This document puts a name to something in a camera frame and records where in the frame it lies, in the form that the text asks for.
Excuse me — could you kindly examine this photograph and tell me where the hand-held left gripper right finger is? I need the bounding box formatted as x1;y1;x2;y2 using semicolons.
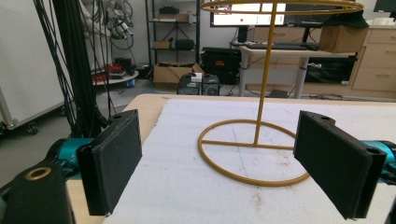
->
293;110;388;220

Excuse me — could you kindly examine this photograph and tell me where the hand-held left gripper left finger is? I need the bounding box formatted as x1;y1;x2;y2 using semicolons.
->
77;108;143;217

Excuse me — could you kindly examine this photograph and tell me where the white foam mat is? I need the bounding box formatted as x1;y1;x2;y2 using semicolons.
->
102;98;396;224

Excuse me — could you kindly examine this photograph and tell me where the round white table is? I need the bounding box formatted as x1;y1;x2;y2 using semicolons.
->
92;69;140;87

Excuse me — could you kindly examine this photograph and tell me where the black cabinet under desk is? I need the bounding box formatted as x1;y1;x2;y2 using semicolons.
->
304;55;358;85

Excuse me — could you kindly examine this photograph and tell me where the open cardboard box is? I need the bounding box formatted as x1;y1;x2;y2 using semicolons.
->
152;62;205;84

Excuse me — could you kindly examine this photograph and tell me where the black computer tower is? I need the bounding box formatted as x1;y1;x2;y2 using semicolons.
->
177;74;221;96

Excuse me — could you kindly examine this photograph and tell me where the wooden drawer cabinet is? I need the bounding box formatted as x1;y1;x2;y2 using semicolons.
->
349;26;396;100

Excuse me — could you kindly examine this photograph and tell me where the white desk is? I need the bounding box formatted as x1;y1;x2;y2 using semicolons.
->
237;45;358;100

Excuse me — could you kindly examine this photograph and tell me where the closed cardboard box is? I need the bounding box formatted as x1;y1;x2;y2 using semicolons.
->
318;24;369;54

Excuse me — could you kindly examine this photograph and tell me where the small cardboard box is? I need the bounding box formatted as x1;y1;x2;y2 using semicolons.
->
153;40;172;50

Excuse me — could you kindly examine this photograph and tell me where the black keyboard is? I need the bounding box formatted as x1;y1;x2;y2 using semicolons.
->
246;41;320;51

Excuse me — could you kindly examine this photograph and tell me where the white panel on wheels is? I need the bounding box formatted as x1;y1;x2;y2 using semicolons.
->
0;0;74;135

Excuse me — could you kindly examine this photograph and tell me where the black hard case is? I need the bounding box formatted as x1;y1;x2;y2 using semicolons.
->
200;46;242;86

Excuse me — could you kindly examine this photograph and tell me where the black bag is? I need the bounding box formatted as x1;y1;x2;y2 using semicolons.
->
175;38;195;50

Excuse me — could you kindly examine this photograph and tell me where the dark cloth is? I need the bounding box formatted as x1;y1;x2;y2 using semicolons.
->
321;9;370;30

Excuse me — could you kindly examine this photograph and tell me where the black shelf rack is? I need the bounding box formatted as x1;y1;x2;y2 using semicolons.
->
145;0;201;68

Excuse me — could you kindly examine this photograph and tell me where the computer monitor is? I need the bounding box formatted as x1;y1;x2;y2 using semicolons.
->
209;0;325;28

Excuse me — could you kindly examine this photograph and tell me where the black cable bundle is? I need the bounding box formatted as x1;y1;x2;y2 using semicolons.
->
32;0;110;139

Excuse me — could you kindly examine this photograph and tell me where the yellow metal wire stand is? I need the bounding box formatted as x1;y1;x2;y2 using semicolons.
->
197;0;364;188

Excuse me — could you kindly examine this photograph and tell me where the white machine with cables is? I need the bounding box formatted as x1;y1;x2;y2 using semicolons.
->
78;0;135;41

